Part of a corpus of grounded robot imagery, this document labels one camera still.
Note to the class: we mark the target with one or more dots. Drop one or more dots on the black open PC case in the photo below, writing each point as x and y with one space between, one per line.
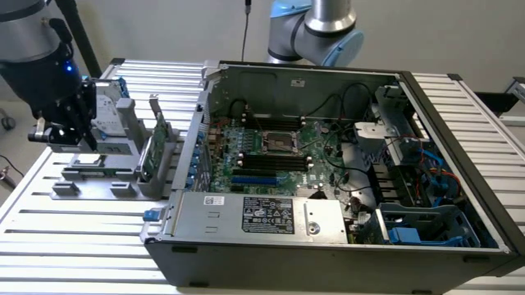
312 264

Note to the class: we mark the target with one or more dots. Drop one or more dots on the short black expansion slot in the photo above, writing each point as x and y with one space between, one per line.
242 188

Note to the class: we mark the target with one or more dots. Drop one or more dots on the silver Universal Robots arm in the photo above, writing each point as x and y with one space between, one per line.
324 18

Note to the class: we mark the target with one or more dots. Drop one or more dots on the silver power supply unit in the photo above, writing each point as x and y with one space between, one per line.
230 221

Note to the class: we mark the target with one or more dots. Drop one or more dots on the black table corner cap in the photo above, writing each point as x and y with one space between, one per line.
455 77
118 61

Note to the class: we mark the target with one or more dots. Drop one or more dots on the black caster wheel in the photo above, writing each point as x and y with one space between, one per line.
7 121

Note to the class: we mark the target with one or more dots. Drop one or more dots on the green motherboard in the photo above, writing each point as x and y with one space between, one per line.
320 166

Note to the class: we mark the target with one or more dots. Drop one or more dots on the grey metal disk bay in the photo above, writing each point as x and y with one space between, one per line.
396 123

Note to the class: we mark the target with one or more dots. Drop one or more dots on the blue plastic drive carrier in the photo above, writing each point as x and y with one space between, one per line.
426 224

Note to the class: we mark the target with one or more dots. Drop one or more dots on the green graphics card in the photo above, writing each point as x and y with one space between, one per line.
158 144

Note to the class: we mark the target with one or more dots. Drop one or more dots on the grey parts rack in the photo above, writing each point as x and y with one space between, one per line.
94 194

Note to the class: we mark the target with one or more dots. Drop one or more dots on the long black expansion slot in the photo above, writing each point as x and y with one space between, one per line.
254 172

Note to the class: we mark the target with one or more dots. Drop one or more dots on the CPU socket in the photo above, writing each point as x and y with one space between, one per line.
280 142

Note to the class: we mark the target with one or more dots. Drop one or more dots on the black RAM slot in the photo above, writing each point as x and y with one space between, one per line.
274 160
274 124
274 120
274 168
274 117
274 156
274 164
274 127

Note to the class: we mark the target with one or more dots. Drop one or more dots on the silver hard disk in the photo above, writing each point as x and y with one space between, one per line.
107 107

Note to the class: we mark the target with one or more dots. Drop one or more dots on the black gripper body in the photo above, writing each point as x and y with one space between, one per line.
39 83

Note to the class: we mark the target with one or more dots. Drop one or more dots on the white plastic fan shroud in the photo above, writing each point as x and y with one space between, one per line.
369 132

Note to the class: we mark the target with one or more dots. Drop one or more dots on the blue expansion slot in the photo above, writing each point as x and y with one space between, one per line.
254 180

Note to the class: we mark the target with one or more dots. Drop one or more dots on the blue power supply latch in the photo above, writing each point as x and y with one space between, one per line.
151 215

